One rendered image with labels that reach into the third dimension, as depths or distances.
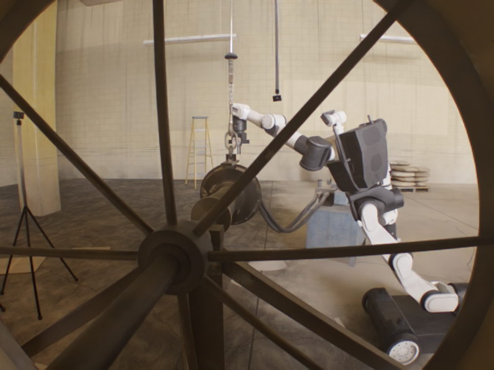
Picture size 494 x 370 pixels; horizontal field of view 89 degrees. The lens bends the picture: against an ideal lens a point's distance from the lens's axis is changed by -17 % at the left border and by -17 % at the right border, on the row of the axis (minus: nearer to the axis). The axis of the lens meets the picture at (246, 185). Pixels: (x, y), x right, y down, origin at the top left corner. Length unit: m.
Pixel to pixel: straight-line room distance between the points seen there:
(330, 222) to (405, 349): 1.52
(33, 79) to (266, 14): 6.75
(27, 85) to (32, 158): 1.19
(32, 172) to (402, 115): 9.36
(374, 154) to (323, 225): 1.57
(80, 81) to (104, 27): 1.98
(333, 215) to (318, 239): 0.29
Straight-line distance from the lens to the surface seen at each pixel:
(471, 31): 0.73
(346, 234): 2.92
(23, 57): 5.86
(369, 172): 1.50
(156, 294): 0.52
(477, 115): 0.77
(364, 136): 1.46
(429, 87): 10.30
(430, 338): 1.90
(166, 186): 0.64
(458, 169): 10.76
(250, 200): 1.39
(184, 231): 0.63
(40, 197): 5.58
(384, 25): 0.67
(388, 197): 1.65
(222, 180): 1.39
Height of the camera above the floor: 1.17
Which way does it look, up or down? 8 degrees down
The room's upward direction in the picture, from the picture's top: straight up
